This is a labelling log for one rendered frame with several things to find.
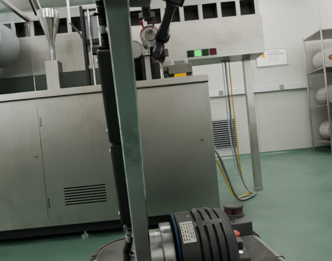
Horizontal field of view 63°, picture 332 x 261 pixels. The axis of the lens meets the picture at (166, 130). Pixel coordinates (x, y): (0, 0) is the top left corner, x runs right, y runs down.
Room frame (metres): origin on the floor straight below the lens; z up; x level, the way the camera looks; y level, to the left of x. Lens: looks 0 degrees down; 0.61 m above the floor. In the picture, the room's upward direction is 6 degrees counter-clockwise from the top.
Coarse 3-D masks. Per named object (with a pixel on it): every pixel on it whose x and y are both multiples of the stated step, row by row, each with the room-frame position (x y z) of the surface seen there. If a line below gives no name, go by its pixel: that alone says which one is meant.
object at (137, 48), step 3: (132, 42) 1.88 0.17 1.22; (135, 42) 1.88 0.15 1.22; (138, 42) 1.88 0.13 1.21; (135, 45) 1.88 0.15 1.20; (138, 45) 1.88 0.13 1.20; (141, 45) 1.87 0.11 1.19; (135, 48) 1.87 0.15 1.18; (138, 48) 1.88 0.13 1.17; (141, 48) 1.88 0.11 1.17; (135, 51) 1.87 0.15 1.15; (138, 51) 1.88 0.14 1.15; (141, 51) 1.87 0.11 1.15; (135, 54) 1.88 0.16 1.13; (138, 54) 1.88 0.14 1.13
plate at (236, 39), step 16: (256, 16) 2.20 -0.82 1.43; (176, 32) 2.20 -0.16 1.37; (192, 32) 2.20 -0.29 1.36; (208, 32) 2.20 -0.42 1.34; (224, 32) 2.20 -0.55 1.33; (240, 32) 2.20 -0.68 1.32; (256, 32) 2.20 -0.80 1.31; (32, 48) 2.20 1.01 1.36; (48, 48) 2.20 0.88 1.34; (64, 48) 2.20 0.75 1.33; (80, 48) 2.20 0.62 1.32; (176, 48) 2.20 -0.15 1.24; (192, 48) 2.20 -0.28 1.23; (224, 48) 2.20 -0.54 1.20; (240, 48) 2.20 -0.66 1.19; (256, 48) 2.20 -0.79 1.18; (64, 64) 2.20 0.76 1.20; (80, 64) 2.20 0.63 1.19; (96, 64) 2.20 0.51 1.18; (160, 64) 2.26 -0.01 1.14; (176, 64) 2.32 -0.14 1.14; (192, 64) 2.38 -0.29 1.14; (208, 64) 2.44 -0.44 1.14
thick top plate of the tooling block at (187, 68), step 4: (180, 64) 1.84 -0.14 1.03; (184, 64) 1.84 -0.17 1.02; (188, 64) 1.84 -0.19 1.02; (168, 68) 1.84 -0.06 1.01; (172, 68) 1.84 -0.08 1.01; (176, 68) 1.84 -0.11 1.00; (180, 68) 1.84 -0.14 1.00; (184, 68) 1.84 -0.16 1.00; (188, 68) 1.84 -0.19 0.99; (168, 72) 1.94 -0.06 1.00; (172, 72) 1.84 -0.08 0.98; (176, 72) 1.84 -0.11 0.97; (180, 72) 1.84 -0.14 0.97; (184, 72) 1.84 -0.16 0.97; (188, 72) 1.85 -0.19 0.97; (168, 76) 2.03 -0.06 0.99
